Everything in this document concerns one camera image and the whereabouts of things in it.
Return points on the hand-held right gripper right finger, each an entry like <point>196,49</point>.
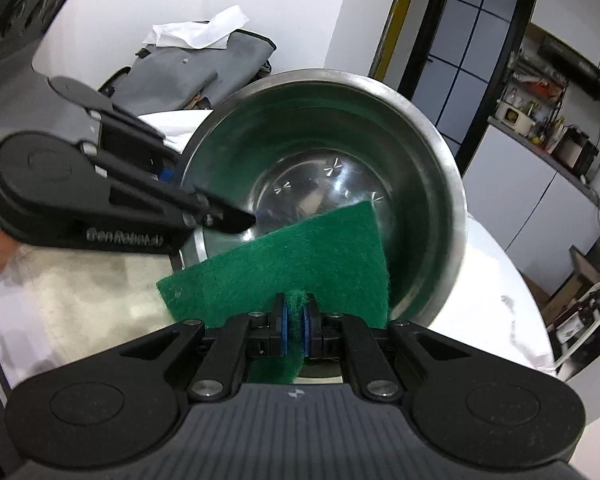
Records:
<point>308,332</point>

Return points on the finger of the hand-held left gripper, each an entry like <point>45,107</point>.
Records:
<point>130,130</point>
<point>180,200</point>

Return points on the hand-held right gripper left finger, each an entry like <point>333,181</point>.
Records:
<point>278,327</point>

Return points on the green scouring pad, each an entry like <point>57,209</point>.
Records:
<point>330,260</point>

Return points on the stainless steel bowl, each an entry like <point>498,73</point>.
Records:
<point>330,125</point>

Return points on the dark round chair back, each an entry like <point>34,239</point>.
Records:
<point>111,82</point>

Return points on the grey fabric bag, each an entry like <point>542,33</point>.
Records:
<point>190,70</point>

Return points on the white tissue paper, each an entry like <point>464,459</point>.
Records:
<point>195,32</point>

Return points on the cream table cloth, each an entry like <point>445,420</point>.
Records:
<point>90,290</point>

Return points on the white lower kitchen cabinet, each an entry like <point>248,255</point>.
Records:
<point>520,195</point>

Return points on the white kitchen cabinet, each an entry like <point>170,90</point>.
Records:
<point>580,0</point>
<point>520,195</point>

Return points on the dark wine bottle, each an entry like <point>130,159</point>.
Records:
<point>577,320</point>

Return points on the brown cardboard box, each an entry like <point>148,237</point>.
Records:
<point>592,265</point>

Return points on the cream cooking pot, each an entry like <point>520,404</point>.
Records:
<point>511,116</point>

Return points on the row of condiment bottles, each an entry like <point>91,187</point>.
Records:
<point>547,132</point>

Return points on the black rice cooker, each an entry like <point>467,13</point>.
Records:
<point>576,151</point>

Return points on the black framed glass door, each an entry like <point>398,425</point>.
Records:
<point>467,45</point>

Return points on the metal spice shelf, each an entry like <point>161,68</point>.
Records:
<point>535,82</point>

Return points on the black range hood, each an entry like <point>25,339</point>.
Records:
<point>580,67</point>

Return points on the white upper kitchen cabinet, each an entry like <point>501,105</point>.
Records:
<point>580,0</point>

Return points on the yellow wall strip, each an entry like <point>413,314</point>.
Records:
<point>399,15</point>

